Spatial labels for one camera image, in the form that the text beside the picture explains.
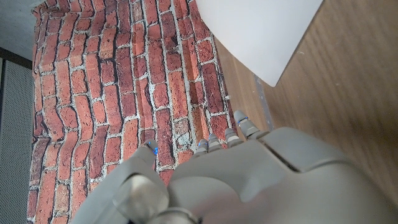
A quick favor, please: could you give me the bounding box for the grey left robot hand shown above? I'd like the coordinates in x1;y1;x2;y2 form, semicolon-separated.
71;110;398;224

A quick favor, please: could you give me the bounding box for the thin beige paper folder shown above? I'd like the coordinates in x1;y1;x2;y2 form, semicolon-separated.
195;0;324;88

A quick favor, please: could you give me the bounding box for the grey tape outline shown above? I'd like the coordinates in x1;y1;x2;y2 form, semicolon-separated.
253;73;275;132

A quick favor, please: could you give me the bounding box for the red brick printed backdrop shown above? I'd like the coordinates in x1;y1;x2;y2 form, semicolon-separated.
26;0;242;224

